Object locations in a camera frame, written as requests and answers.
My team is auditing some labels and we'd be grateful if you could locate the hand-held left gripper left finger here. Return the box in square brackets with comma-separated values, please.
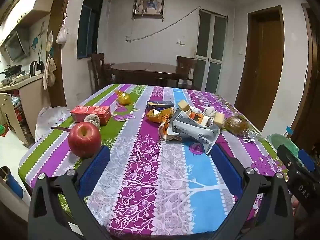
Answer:
[28, 145, 112, 240]

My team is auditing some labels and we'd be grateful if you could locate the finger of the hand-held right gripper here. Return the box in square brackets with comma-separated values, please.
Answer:
[298, 149, 316, 172]
[277, 144, 304, 172]

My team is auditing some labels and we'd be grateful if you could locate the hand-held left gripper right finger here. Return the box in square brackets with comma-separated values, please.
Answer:
[211, 144, 293, 240]

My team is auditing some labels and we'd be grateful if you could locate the green plastic basin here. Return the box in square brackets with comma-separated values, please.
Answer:
[266, 133, 300, 160]

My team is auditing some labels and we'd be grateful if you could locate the yellow sponge cube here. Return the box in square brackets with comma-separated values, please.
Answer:
[177, 99, 192, 112]
[214, 112, 225, 128]

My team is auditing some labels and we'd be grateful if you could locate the dark blue box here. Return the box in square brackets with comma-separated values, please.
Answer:
[146, 100, 175, 110]

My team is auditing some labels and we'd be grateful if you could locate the red apple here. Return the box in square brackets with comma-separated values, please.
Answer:
[68, 122, 102, 159]

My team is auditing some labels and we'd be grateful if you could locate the striped floral tablecloth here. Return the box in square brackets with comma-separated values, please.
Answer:
[18, 84, 290, 238]

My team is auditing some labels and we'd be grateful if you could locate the bread in plastic bag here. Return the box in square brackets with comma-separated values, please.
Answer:
[223, 115, 260, 143]

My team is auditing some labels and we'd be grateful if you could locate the beige rough sponge ball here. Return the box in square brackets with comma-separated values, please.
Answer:
[83, 114, 101, 128]

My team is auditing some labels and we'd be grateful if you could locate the grey crumpled packet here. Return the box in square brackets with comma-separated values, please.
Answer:
[170, 109, 220, 155]

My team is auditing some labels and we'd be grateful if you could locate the red juice carton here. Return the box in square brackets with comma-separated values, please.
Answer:
[70, 105, 111, 126]

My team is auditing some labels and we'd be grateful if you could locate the orange white small carton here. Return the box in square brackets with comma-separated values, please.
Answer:
[190, 110, 213, 127]

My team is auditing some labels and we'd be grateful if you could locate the white plastic bag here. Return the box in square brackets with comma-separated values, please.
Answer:
[35, 106, 73, 143]

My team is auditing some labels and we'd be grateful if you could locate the orange white wrapper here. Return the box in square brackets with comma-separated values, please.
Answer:
[158, 120, 183, 142]

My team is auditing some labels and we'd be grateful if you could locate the gold foil wrapper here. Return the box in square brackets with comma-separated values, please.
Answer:
[115, 89, 132, 105]

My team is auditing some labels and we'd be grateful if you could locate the orange snack packet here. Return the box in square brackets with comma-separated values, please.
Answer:
[146, 107, 175, 123]

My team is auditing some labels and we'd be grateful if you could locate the blue bin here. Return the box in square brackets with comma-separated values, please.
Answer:
[0, 166, 24, 199]

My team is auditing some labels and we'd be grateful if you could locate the brown wooden door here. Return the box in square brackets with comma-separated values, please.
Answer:
[235, 5, 285, 132]

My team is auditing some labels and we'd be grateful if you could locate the kitchen counter cabinet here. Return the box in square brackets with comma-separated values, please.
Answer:
[0, 75, 52, 145]

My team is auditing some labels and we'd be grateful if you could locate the dark wooden chair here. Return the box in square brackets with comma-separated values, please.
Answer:
[90, 53, 115, 92]
[175, 55, 198, 88]

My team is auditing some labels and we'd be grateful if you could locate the hanging beige cloth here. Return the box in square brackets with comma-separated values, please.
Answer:
[42, 55, 57, 90]

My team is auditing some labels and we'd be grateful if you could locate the dark wooden dining table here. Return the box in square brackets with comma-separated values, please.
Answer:
[110, 62, 180, 85]

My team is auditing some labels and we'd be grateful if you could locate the black kettle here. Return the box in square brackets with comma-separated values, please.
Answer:
[29, 60, 45, 77]

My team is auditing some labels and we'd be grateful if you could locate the frosted glass double door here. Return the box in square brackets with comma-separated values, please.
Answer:
[194, 9, 228, 92]

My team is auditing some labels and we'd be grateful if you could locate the black wok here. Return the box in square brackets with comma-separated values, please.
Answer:
[0, 64, 23, 78]

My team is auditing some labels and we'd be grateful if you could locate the hanging plastic bag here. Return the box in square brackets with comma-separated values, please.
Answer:
[56, 12, 68, 44]

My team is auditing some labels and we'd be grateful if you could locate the range hood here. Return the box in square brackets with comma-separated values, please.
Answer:
[5, 29, 30, 63]

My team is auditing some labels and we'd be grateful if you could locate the dark window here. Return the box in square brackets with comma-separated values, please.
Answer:
[76, 0, 104, 60]

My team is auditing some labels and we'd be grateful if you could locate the brown wooden door frame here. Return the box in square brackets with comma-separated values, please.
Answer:
[290, 2, 320, 150]

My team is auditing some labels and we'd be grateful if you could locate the wall cable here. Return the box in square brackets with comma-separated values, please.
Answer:
[125, 6, 200, 43]

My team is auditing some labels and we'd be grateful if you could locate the framed wall picture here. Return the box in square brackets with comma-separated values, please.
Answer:
[132, 0, 165, 18]

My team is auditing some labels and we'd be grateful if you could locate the beige wall cabinet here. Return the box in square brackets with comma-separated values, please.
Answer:
[0, 0, 57, 47]

